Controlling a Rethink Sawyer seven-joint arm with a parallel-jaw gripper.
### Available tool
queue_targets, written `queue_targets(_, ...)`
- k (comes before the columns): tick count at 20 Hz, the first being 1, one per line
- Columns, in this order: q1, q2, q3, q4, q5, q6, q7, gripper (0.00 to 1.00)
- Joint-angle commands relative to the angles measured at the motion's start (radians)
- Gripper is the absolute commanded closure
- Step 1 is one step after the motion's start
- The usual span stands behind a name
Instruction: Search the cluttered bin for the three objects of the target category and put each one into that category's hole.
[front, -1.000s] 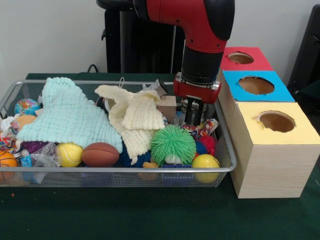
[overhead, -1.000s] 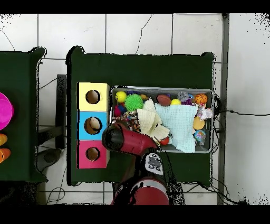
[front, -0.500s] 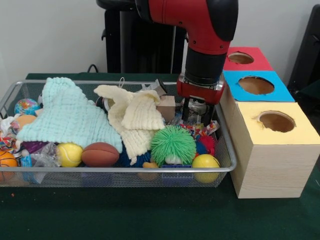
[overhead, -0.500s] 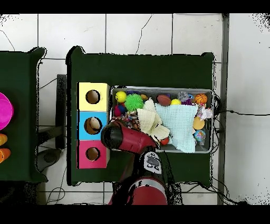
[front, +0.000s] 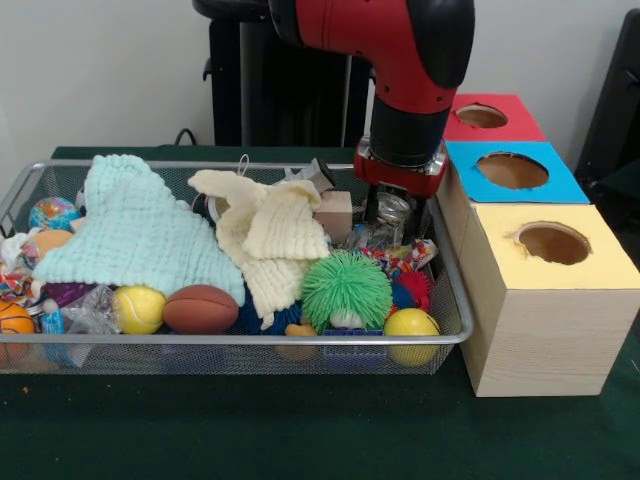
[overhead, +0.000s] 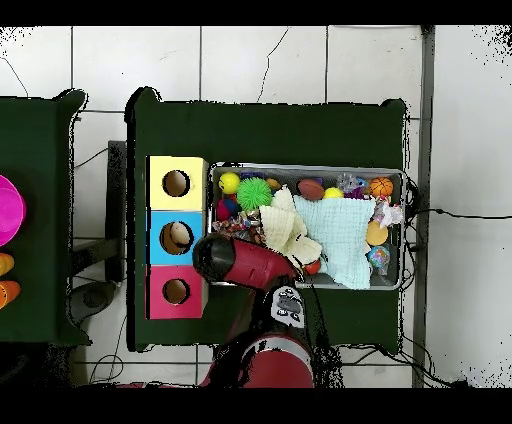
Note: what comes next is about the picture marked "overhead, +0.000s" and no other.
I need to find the pink plastic bowl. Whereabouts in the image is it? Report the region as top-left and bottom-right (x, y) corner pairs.
(0, 174), (28, 248)

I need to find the peach foam ball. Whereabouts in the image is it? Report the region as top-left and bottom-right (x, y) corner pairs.
(365, 219), (390, 247)

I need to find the black power cable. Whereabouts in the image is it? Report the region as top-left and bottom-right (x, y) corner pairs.
(407, 206), (512, 220)

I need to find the globe print foam ball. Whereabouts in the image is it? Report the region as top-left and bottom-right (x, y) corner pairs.
(366, 245), (392, 270)

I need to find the silver wire mesh bin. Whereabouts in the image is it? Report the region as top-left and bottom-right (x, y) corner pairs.
(206, 161), (406, 291)

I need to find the mint green waffle cloth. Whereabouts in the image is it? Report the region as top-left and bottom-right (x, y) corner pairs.
(292, 195), (377, 291)

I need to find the brown toy football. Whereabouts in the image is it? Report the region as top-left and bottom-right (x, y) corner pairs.
(296, 178), (326, 202)

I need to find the cream waffle cloth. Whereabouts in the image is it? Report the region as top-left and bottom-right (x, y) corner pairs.
(258, 185), (323, 267)

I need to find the yellow smiley foam ball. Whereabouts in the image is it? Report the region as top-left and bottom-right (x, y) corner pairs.
(217, 172), (242, 196)

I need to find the grey metal rail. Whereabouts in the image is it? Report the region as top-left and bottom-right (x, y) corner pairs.
(411, 25), (436, 389)

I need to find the orange toy basketball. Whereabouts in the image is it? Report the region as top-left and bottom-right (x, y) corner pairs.
(368, 176), (395, 198)

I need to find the green spiky rubber ball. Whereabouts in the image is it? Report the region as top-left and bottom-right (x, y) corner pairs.
(235, 177), (274, 212)

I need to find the dark green table cloth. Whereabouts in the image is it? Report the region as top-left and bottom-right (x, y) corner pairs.
(125, 86), (407, 353)
(0, 88), (91, 347)

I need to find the black upright panel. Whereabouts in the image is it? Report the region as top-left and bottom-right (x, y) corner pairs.
(104, 139), (128, 283)

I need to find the wooden box with three holes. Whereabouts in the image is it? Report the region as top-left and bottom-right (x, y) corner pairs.
(145, 154), (210, 321)

